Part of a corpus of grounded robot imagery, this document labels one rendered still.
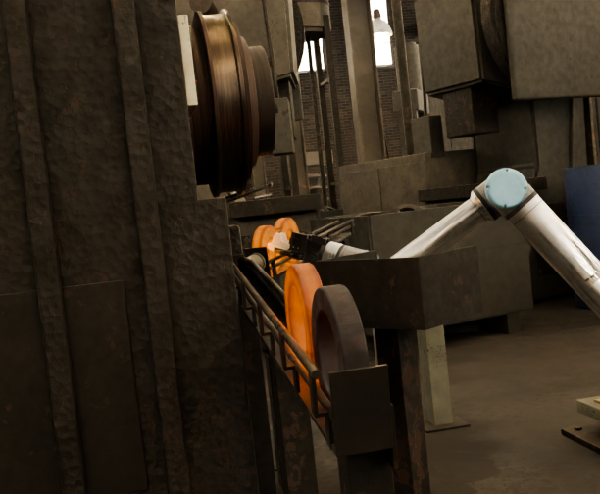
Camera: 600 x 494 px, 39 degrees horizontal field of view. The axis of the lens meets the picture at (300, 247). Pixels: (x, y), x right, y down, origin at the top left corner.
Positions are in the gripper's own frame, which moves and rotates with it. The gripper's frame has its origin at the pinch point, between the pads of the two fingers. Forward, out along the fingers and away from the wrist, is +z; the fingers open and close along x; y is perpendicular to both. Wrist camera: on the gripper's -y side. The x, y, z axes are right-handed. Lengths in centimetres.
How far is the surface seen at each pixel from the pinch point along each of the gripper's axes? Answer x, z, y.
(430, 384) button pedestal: -43, -52, -42
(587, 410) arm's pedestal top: -30, -104, -31
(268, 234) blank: 1.6, 0.0, 4.1
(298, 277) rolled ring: 129, -64, 23
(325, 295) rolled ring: 142, -73, 24
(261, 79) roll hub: 55, -15, 51
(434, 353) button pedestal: -44, -51, -31
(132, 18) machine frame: 103, -10, 57
